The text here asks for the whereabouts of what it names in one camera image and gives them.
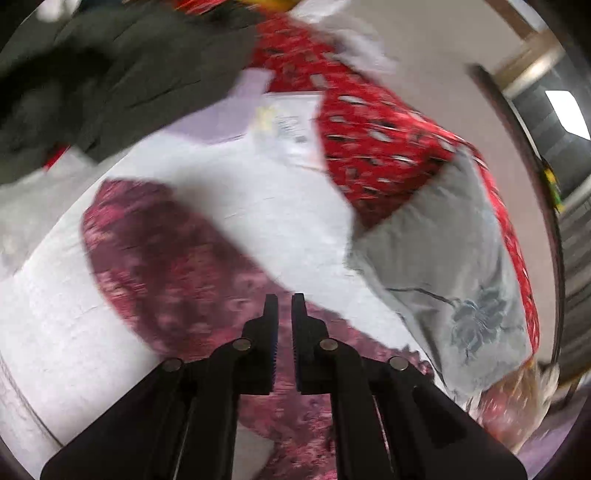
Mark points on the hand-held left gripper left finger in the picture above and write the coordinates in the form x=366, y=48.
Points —
x=274, y=355

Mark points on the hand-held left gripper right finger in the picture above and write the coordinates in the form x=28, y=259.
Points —
x=295, y=355

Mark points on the purple floral fleece cloth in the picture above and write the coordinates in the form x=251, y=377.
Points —
x=161, y=258

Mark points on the white quilted bedspread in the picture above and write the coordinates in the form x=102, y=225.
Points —
x=258, y=194

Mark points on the grey embroidered pillow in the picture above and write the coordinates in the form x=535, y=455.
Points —
x=438, y=240

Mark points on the doll in clear packaging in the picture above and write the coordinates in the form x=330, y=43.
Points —
x=521, y=392

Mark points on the red patterned blanket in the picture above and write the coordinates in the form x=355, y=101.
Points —
x=369, y=138

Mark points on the white paper sheet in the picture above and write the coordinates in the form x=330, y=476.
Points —
x=286, y=124

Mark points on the lavender paper sheet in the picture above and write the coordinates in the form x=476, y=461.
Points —
x=221, y=120

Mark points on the white crumpled cloth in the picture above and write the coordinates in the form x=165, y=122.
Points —
x=360, y=41

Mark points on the dark green garment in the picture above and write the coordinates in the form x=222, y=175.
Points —
x=115, y=69

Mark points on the yellow cloth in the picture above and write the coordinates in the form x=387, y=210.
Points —
x=272, y=3

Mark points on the bright window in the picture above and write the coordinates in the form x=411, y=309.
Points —
x=568, y=113

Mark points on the light wooden door frame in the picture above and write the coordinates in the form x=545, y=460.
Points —
x=531, y=60

